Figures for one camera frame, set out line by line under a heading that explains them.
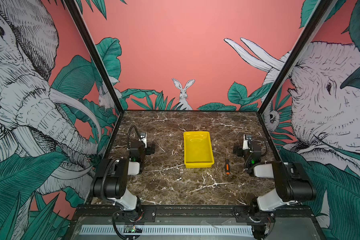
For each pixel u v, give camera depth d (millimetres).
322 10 702
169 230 702
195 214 750
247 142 805
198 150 989
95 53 866
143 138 818
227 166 887
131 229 697
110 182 452
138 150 721
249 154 730
